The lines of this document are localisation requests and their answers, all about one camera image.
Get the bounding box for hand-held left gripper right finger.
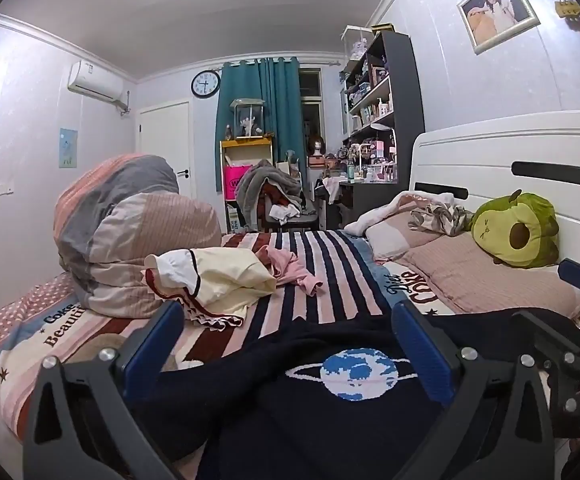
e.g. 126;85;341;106
390;300;556;480

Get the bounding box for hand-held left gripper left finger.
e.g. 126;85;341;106
22;300;186;480

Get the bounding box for navy planet print sweater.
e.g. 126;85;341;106
130;305;580;480

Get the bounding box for grey clothes pile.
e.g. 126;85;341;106
235;159;304;226

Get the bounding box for green avocado plush toy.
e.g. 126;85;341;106
470;190;561;268

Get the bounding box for pink striped pillow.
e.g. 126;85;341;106
401;232;580;318

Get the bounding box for cream dress with lace trim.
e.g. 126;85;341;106
142;246;277;333

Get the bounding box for pink grey striped rolled duvet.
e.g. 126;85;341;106
52;154;223;318

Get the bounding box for striped printed blanket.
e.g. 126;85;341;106
0;229;453;480

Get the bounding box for pink and white fleece blanket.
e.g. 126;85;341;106
344;191;471;262

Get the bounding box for grey patterned cloth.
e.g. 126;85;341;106
409;203;474;237

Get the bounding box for white bed headboard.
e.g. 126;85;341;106
410;110;580;273

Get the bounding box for pink polka dot bed sheet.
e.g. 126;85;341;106
0;271;78;403

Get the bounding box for pink garment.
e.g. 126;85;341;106
255;245;327;297

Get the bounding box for dark cluttered desk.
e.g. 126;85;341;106
320;170;412;231

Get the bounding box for dark chair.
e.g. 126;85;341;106
265;194;322;234

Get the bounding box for pink bag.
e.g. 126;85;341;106
222;164;254;202

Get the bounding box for white door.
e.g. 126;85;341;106
137;101;192;202

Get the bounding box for yellow shelf rack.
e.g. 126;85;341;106
219;135;275;234

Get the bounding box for glass display box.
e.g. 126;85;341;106
229;98;265;139

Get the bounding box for dark bookshelf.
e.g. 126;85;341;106
340;30;426;196

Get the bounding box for teal curtain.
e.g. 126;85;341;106
214;57;305;193

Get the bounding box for white air conditioner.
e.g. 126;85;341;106
67;60;125;109

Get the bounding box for window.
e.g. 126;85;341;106
299;68;324;137

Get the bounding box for clear display case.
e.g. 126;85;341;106
340;25;375;59

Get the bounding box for blue wall poster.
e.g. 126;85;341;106
59;128;79;169

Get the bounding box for round wall clock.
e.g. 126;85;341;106
191;70;221;99

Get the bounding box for framed wall photo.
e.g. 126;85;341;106
457;0;541;55

